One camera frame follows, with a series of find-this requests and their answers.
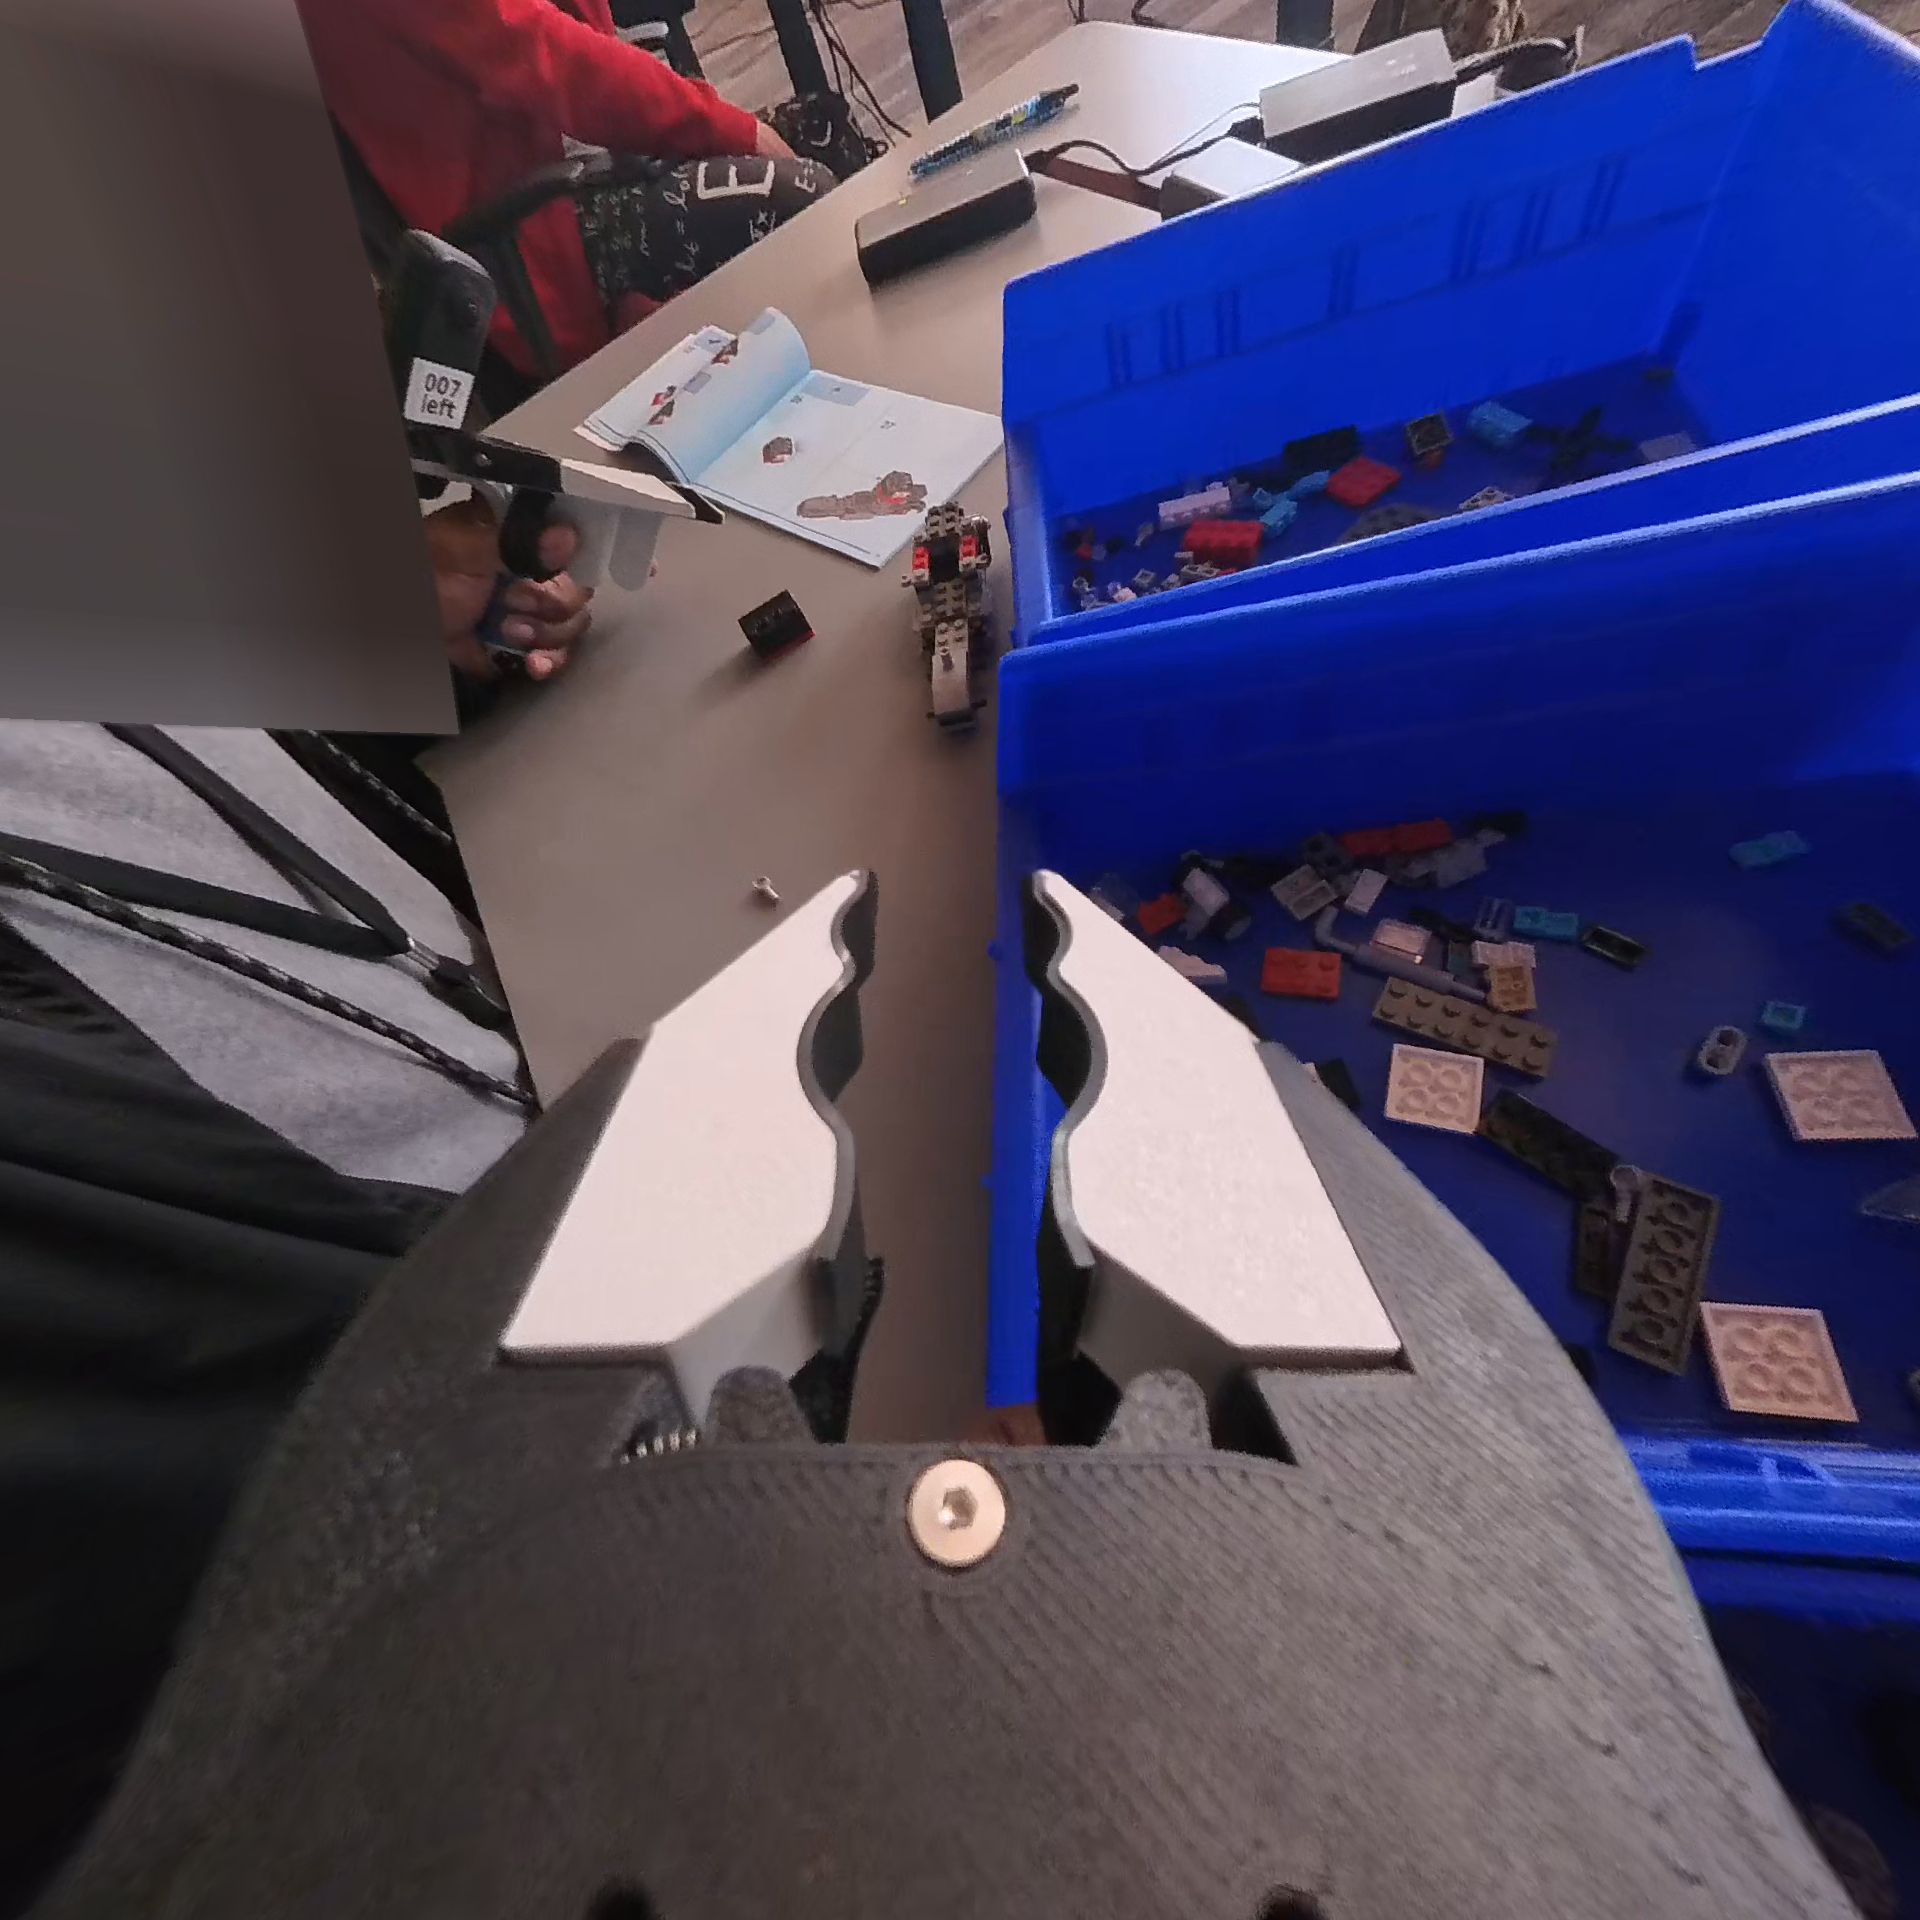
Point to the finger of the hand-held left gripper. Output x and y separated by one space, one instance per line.
621 480

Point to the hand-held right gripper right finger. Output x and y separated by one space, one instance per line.
1202 1203

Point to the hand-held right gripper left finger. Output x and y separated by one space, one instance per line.
704 1183

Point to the small black red brick assembly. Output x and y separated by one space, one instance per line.
776 623

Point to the pile of mixed toy bricks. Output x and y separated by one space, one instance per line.
1364 480
1461 1025

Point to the blue plastic bin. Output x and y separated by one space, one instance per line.
1275 328
1351 721

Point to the person's left hand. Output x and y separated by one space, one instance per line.
540 617

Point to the black office chair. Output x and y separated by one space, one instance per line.
511 193

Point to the light blue instruction booklet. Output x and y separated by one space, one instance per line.
837 451

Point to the grey black toy brick model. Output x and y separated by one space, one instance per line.
954 617

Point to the black power bank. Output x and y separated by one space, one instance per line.
944 220

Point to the grey power adapter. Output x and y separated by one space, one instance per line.
1221 181

